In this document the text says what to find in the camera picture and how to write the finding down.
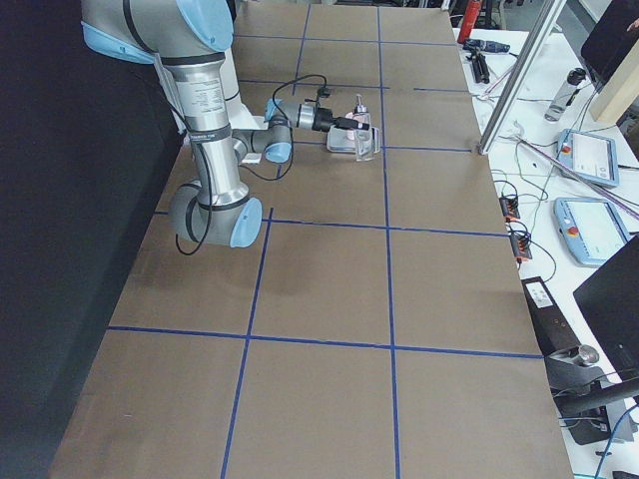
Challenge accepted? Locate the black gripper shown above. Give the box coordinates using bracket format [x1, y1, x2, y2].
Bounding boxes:
[312, 107, 370, 133]

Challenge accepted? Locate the glass sauce dispenser bottle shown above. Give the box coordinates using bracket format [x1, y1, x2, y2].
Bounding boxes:
[352, 94, 379, 162]

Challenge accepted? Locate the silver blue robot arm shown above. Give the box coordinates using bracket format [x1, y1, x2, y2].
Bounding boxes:
[82, 1, 374, 247]

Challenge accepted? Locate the pink reacher grabber stick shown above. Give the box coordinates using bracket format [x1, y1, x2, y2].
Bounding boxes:
[475, 65, 515, 101]

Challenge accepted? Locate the black mini tripod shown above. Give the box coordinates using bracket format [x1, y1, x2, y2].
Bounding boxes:
[467, 51, 490, 84]

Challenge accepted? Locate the red metal bottle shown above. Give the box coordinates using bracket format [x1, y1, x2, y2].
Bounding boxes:
[456, 0, 482, 45]

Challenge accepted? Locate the orange black connector block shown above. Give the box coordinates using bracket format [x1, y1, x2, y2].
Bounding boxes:
[499, 196, 520, 223]

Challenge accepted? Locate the clear plastic water bottle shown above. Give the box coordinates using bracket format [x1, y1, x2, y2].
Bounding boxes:
[544, 68, 587, 123]

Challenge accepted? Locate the far blue teach pendant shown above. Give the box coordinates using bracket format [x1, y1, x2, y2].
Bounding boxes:
[558, 129, 620, 188]

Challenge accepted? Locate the blue teach pendant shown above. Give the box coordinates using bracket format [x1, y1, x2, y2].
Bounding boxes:
[558, 129, 620, 188]
[553, 198, 631, 267]

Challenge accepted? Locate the near blue teach pendant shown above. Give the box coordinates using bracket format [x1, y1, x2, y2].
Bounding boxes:
[553, 198, 631, 267]

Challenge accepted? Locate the black flat device box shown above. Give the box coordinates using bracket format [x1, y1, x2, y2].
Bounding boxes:
[521, 276, 580, 356]

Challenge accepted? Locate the black monitor screen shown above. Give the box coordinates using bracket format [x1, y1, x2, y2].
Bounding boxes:
[573, 238, 639, 379]

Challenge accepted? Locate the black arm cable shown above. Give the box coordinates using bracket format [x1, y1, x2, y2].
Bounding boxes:
[174, 74, 332, 257]

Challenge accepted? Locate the aluminium frame post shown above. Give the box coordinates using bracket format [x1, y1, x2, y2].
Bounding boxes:
[477, 0, 566, 155]

